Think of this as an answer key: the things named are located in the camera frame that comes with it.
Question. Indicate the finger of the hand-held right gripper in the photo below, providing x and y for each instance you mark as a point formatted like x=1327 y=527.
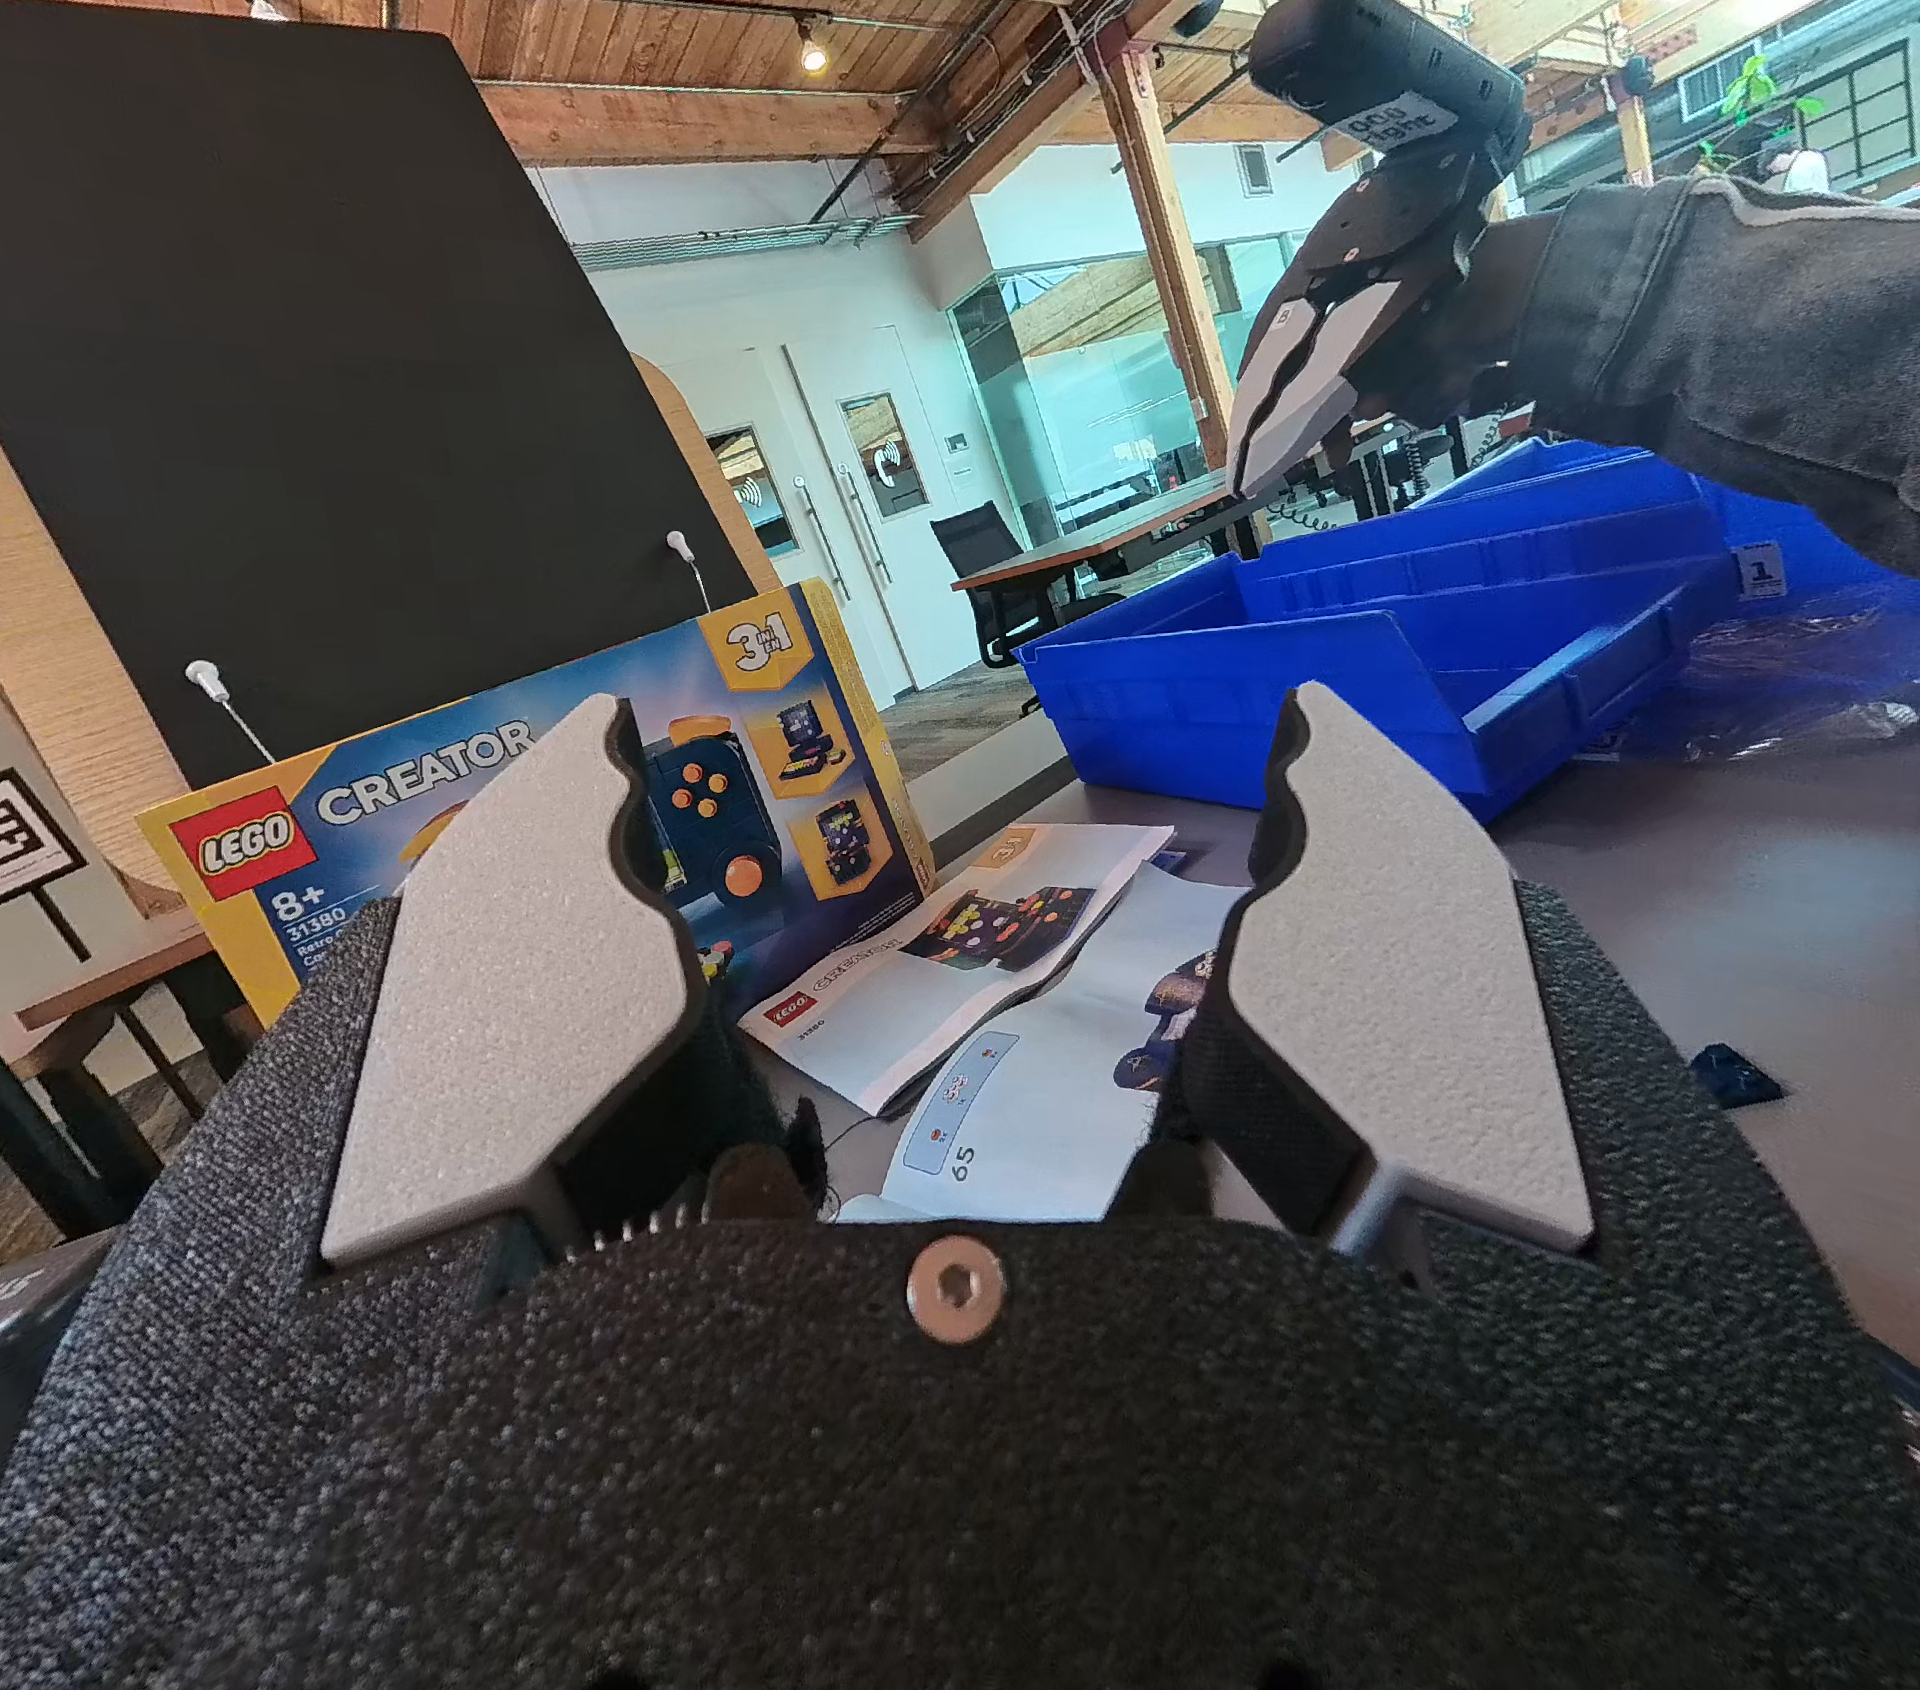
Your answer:
x=1342 y=371
x=1275 y=371

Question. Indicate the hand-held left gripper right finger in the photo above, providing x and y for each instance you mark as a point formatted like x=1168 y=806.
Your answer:
x=1410 y=971

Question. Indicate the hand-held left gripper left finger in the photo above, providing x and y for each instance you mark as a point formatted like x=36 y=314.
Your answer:
x=495 y=971

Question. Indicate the person's right hand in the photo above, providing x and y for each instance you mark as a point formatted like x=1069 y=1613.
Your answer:
x=1463 y=341

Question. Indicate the wooden support column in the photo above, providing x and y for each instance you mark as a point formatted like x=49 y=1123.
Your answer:
x=1171 y=251

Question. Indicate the long wooden table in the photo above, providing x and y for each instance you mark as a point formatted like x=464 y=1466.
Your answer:
x=1110 y=534

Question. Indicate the small dark blue brick piece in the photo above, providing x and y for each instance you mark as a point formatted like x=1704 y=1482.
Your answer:
x=1732 y=1075

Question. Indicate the black office chair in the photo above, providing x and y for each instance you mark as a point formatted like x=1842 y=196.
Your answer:
x=991 y=559

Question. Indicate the green hanging plant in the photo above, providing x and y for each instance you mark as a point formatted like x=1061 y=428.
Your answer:
x=1753 y=92

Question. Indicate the wooden side table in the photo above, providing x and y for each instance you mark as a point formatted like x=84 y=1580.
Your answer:
x=135 y=971

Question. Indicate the yellow and blue toy box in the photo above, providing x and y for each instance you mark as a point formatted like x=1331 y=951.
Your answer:
x=781 y=731

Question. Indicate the large open instruction booklet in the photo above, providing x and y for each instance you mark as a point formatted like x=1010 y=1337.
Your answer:
x=1034 y=1104

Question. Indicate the instruction booklet with arcade picture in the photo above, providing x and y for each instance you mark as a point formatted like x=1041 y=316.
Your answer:
x=931 y=985

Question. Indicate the clear plastic bag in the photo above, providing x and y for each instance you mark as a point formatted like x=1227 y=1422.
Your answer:
x=1800 y=689

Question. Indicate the black and white marker sign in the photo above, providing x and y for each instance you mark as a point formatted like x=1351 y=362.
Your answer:
x=27 y=828

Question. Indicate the blue plastic bin with label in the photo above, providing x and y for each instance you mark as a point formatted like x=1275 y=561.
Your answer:
x=1831 y=551

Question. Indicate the ceiling track spotlight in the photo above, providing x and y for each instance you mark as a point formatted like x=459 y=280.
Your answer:
x=813 y=48

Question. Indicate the large black board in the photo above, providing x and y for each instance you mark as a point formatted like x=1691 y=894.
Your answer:
x=300 y=371

